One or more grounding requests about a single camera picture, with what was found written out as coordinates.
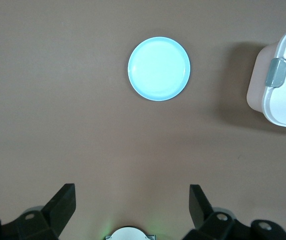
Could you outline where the light blue round plate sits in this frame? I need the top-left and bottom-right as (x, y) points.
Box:
(127, 36), (191, 102)

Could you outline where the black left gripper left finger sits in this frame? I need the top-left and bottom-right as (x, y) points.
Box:
(0, 183), (77, 240)

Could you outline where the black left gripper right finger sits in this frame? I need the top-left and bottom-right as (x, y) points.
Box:
(184, 184), (286, 240)

